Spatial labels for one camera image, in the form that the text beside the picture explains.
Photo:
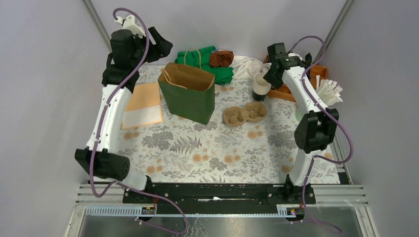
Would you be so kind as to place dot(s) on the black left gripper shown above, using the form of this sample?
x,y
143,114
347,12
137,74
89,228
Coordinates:
x,y
162,47

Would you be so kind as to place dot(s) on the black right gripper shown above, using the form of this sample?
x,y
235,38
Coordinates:
x,y
275,83

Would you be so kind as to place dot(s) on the green paper bag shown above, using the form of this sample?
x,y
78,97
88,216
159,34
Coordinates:
x,y
189,92

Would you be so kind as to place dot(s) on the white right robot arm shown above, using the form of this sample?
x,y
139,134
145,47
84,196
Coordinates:
x,y
316,129

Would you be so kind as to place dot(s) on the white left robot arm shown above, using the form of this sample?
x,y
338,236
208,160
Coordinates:
x,y
99,158

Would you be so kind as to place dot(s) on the white folded towel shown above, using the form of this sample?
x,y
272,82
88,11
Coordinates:
x,y
266,67

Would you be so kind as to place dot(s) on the black crumpled bag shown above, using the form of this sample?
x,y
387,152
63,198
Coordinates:
x,y
307,60

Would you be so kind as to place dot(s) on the wooden compartment tray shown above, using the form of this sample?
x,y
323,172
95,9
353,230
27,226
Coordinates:
x,y
316,74

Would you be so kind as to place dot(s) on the stack of paper cups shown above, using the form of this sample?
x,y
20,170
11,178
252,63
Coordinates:
x,y
260,88

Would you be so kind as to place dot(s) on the white cloth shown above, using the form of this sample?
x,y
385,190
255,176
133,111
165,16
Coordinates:
x,y
245,67

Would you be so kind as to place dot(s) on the green cloth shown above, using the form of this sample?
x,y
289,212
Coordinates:
x,y
199,58

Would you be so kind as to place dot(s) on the white paper straws bundle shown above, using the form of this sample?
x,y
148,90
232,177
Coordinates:
x,y
329,92

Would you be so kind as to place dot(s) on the green straw holder cup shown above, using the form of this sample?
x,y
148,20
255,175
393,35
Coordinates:
x,y
298,115

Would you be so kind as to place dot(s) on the brown cloth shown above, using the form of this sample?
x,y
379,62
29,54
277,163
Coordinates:
x,y
221,58

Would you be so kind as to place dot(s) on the floral table mat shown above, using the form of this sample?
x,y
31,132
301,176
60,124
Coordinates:
x,y
183,151

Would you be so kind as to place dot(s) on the white cup lid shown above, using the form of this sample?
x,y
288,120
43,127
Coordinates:
x,y
327,154

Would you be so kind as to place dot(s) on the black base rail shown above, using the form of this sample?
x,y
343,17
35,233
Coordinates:
x,y
202,198

